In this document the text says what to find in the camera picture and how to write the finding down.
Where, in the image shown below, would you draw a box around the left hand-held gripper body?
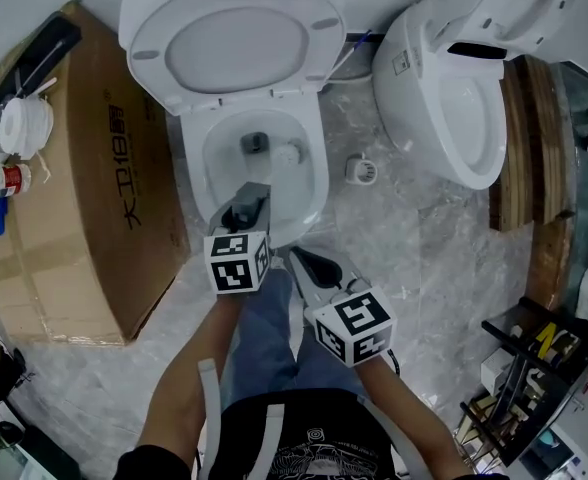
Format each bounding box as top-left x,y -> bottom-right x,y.
202,187 -> 276,297

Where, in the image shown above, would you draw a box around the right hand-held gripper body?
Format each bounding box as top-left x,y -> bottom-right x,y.
303,272 -> 398,369

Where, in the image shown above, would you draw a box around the white toilet bowl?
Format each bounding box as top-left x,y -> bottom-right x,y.
177,86 -> 332,245

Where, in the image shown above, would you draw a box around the white toilet brush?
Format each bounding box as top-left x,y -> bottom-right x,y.
266,138 -> 307,189

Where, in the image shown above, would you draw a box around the person's right forearm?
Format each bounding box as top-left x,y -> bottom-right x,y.
357,351 -> 475,480

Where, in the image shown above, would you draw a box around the person's left forearm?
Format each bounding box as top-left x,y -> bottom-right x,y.
137,291 -> 249,469

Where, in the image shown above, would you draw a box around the white toilet brush holder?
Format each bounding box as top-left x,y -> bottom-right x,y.
344,152 -> 378,187

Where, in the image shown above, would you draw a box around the white toilet seat lid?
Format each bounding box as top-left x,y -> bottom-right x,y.
118,0 -> 348,117

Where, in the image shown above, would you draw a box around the white smart toilet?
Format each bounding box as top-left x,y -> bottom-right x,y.
371,0 -> 588,192

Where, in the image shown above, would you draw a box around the white toilet paper roll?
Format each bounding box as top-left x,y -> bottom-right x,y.
0,94 -> 56,160

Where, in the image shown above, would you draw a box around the person's blue jeans legs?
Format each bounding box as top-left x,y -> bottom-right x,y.
221,267 -> 371,405

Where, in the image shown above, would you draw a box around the person's black printed shirt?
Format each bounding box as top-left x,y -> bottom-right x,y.
117,387 -> 511,480

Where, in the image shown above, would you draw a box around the large brown cardboard box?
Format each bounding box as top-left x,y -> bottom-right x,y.
0,0 -> 193,347

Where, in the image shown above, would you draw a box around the black metal rack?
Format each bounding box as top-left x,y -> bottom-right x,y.
459,296 -> 588,468

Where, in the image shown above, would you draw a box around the wooden pallet boards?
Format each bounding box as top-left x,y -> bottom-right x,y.
488,54 -> 578,310

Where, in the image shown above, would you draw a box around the white bottle with red label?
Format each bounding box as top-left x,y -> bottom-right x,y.
0,163 -> 33,205

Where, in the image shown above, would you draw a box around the long black tool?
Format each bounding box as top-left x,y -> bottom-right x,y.
0,11 -> 84,111

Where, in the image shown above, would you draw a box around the grey harness strap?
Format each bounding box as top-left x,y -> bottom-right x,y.
259,401 -> 286,480
197,357 -> 224,472

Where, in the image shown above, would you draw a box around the white water hose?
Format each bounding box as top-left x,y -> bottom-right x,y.
323,29 -> 375,83

